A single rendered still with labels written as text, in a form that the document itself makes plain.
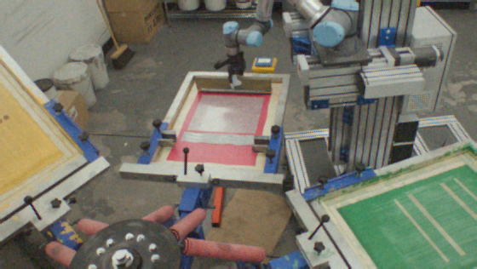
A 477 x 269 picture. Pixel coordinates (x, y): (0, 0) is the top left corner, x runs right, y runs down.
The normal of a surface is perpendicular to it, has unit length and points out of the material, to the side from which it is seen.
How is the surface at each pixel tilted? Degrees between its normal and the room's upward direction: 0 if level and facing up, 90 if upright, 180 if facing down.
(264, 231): 0
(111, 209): 0
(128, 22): 89
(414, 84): 90
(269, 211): 0
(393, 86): 90
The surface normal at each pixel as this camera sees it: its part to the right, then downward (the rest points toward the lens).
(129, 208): -0.09, -0.76
